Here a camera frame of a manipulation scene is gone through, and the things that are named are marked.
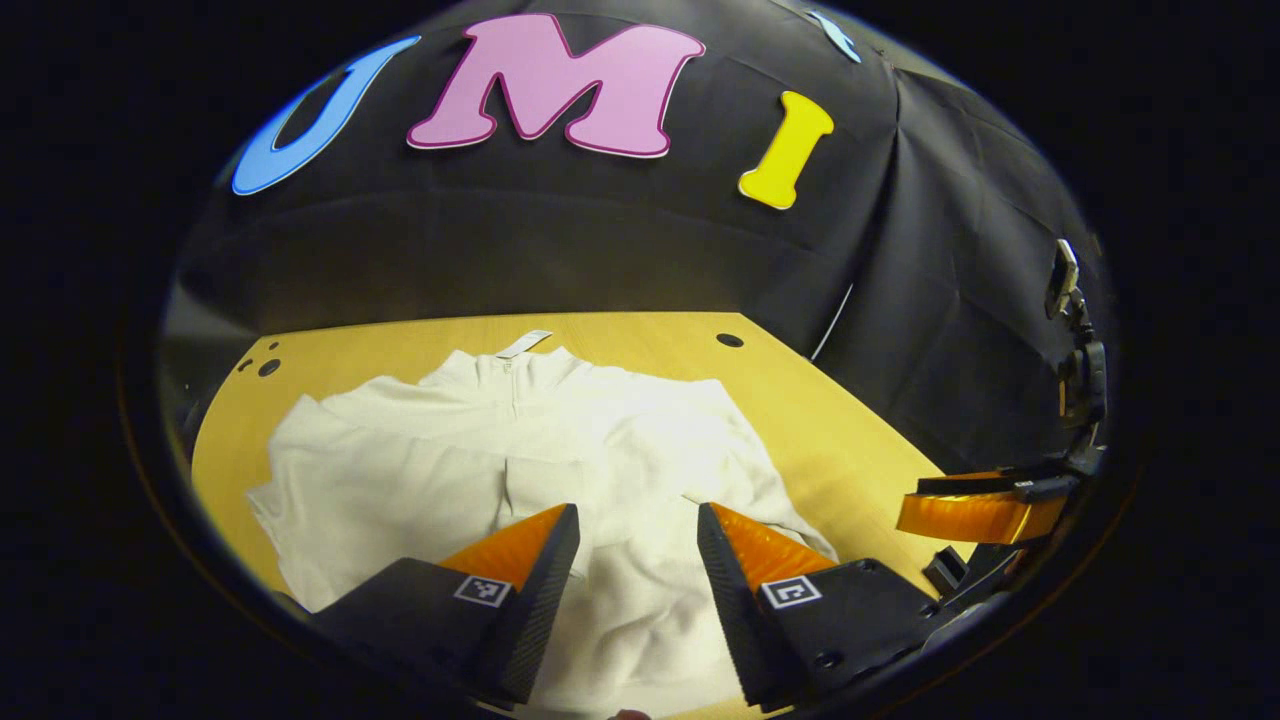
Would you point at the cream white zip-neck sweater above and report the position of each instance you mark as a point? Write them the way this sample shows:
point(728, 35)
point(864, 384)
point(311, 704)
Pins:
point(400, 470)

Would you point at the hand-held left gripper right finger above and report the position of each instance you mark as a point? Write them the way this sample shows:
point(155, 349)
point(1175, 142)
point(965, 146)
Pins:
point(730, 610)

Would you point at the black backdrop cloth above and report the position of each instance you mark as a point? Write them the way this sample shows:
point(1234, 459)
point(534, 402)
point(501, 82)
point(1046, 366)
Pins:
point(600, 250)

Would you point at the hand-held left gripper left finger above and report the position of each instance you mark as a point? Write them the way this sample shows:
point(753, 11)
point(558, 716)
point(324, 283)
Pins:
point(540, 600)

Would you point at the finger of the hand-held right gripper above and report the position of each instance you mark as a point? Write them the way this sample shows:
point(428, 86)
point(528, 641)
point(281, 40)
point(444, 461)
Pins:
point(970, 515)

